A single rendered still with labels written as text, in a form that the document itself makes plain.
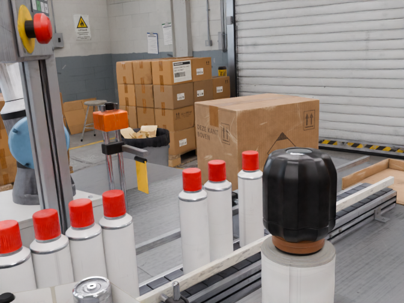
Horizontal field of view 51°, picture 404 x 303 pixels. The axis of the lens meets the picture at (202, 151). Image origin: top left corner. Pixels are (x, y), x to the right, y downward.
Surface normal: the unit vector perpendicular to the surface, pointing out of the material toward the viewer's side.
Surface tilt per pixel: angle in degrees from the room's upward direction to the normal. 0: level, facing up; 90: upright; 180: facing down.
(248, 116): 90
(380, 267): 0
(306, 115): 90
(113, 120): 90
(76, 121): 70
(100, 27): 90
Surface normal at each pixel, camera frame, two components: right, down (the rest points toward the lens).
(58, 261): 0.70, 0.15
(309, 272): 0.05, 0.29
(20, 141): 0.39, 0.27
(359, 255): -0.04, -0.97
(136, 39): -0.63, 0.22
